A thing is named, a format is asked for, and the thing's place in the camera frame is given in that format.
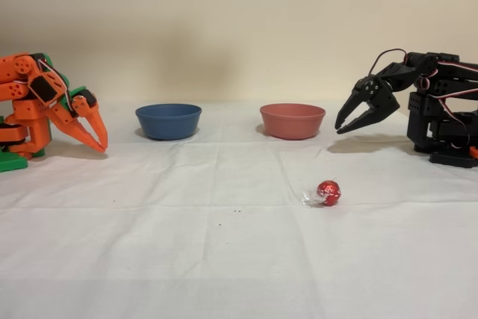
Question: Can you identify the red candy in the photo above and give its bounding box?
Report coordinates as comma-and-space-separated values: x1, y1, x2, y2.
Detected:
300, 179, 343, 208

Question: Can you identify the red bowl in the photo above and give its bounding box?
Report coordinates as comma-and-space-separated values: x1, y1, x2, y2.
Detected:
259, 102, 326, 140

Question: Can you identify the blue bowl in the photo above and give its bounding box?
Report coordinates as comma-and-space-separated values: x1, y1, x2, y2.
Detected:
134, 103, 203, 141

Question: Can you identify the white tablecloth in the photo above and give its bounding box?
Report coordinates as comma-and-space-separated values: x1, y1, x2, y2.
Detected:
0, 100, 478, 319

